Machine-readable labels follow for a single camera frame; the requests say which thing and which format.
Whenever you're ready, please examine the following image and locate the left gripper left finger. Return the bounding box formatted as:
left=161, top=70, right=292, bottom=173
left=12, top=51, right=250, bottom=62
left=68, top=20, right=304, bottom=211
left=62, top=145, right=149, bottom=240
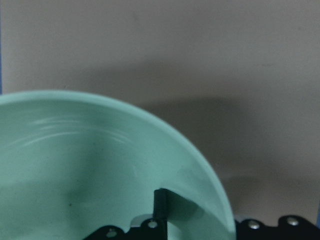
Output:
left=85, top=188, right=201, bottom=240

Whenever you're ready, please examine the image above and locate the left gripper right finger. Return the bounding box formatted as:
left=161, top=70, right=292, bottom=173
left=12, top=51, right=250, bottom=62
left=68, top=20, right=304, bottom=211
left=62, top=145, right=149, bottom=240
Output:
left=235, top=215, right=320, bottom=240

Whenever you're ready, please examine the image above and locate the green ceramic bowl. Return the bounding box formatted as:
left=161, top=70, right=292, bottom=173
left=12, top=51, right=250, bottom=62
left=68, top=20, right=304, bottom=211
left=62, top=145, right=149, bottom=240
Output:
left=0, top=90, right=236, bottom=240

